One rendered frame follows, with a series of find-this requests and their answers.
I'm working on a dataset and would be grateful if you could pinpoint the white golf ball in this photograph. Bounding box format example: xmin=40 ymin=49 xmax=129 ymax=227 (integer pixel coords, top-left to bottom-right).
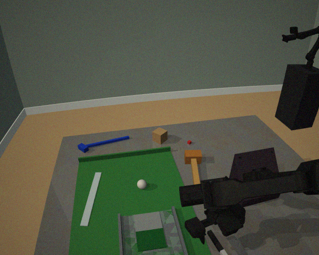
xmin=137 ymin=179 xmax=147 ymax=189

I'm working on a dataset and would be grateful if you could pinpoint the tan cube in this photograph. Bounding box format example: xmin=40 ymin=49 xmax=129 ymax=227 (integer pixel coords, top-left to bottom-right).
xmin=152 ymin=127 xmax=168 ymax=144

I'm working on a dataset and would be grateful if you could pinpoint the green flat mat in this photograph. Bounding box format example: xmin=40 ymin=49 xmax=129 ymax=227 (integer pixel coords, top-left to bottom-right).
xmin=69 ymin=151 xmax=211 ymax=255

